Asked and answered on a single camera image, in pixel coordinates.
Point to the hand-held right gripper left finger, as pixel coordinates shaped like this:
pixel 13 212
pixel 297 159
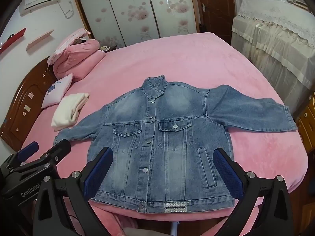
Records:
pixel 98 174

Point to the blue denim jacket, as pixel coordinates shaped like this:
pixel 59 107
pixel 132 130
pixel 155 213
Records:
pixel 162 137

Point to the folded pink quilt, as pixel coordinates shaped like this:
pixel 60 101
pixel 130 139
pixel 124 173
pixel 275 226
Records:
pixel 78 59

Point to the yellow wooden cabinet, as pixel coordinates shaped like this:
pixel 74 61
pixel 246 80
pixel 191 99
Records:
pixel 306 125

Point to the white printed cushion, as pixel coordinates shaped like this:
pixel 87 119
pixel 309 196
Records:
pixel 57 91

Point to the floral sliding-door wardrobe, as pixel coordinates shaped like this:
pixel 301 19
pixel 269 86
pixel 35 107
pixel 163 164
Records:
pixel 137 9

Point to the brown wooden door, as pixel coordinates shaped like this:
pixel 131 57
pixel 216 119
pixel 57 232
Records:
pixel 214 2

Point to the pink bed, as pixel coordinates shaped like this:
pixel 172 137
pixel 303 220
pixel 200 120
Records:
pixel 196 61

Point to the folded cream cloth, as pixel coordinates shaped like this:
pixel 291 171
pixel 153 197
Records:
pixel 69 110

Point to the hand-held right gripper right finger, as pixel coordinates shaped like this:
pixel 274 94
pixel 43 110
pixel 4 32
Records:
pixel 227 174

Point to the brown wooden headboard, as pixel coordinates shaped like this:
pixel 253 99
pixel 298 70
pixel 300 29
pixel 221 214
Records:
pixel 23 98

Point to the pink lace-trimmed pillow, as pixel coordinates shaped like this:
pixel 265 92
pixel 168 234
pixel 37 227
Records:
pixel 66 43

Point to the red wall shelf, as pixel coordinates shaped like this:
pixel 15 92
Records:
pixel 12 40

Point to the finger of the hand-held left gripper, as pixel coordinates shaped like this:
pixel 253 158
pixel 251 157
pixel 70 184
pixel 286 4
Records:
pixel 57 150
pixel 28 150

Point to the pink wall shelf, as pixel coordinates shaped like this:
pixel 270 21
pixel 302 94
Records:
pixel 39 40

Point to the white air conditioner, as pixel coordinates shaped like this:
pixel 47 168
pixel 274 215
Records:
pixel 40 0

